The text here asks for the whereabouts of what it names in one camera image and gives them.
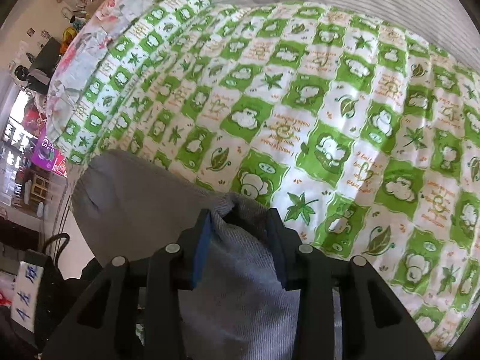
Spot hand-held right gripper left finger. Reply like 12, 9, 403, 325
42, 208, 214, 360

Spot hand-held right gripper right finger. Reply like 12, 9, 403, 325
265, 208, 436, 360

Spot grey pants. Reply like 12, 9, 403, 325
71, 149, 301, 360

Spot purple printed box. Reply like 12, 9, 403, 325
32, 131, 68, 177

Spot green checked printed bed sheet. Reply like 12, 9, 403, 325
47, 0, 480, 353

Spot black bag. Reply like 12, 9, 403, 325
13, 64, 42, 91

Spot dark cabinet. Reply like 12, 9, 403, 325
30, 37, 62, 72

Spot floral quilt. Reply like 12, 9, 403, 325
45, 0, 188, 143

